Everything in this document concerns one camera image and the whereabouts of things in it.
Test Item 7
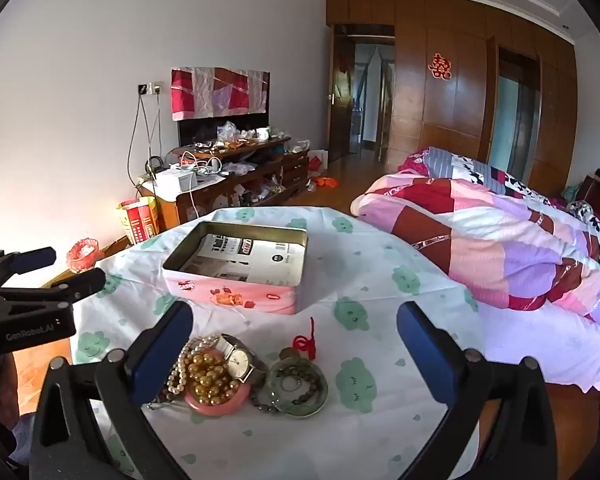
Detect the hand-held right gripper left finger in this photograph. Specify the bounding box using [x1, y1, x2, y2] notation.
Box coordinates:
[29, 300, 195, 480]

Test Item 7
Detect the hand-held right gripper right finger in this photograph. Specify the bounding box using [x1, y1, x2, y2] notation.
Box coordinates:
[396, 301, 573, 480]

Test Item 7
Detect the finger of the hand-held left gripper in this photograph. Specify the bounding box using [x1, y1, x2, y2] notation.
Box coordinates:
[0, 267, 107, 311]
[0, 246, 57, 286]

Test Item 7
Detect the pearl necklace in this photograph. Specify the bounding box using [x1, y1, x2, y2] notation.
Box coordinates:
[167, 335, 221, 396]

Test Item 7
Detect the amber bead bracelet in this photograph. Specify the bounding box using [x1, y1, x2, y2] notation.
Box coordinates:
[187, 350, 243, 406]

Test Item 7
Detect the pink bangle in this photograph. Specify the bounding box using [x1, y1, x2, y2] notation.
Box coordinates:
[182, 380, 253, 417]

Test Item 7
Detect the silver wristwatch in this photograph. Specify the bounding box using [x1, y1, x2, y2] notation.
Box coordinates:
[212, 334, 271, 386]

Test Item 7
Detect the pink tin box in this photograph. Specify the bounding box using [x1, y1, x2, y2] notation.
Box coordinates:
[161, 220, 310, 316]

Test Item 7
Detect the dark bead bracelet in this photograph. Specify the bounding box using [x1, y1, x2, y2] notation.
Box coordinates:
[250, 367, 323, 413]

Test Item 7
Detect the red knotted cord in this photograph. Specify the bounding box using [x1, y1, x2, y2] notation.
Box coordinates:
[292, 316, 321, 361]

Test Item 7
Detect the red bagged trash bin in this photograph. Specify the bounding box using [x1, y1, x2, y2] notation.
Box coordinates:
[66, 240, 101, 275]

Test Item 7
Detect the yellow red sack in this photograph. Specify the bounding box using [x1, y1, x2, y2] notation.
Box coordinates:
[118, 196, 160, 246]

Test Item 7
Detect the pink patchwork quilt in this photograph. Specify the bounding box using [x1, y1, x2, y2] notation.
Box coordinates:
[350, 146, 600, 331]

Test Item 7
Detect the newspaper lining sheet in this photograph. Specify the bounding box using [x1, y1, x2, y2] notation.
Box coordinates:
[177, 232, 303, 286]

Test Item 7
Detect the white box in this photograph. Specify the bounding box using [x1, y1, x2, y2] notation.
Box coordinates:
[140, 167, 226, 198]

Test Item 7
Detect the black television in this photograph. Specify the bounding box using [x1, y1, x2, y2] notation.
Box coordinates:
[177, 110, 271, 148]

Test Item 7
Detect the black white patterned pillow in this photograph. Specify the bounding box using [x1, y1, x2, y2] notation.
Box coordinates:
[567, 200, 600, 242]

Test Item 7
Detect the wooden television cabinet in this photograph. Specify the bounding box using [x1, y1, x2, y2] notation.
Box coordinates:
[140, 135, 311, 233]

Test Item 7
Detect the red patchwork cover cloth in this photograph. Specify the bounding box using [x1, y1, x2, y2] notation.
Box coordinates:
[171, 66, 271, 122]

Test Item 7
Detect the wooden wardrobe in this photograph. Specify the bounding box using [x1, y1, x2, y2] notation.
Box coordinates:
[325, 0, 578, 196]

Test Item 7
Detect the wooden door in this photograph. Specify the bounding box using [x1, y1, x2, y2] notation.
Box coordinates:
[328, 37, 356, 163]

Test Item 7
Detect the grey power cable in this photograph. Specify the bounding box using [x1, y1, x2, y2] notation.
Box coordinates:
[147, 92, 164, 161]
[127, 92, 147, 181]

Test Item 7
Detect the red paper wall decal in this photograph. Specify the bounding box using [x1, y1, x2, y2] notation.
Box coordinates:
[430, 52, 452, 80]

